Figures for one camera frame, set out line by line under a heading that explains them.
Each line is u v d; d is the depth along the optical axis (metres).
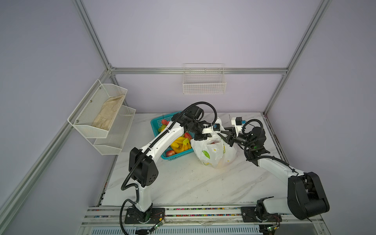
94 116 0.75
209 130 0.69
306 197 0.42
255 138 0.62
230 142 0.70
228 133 0.71
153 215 0.73
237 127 0.68
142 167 0.47
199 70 0.93
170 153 0.92
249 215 0.73
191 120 0.61
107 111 0.80
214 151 0.80
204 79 0.94
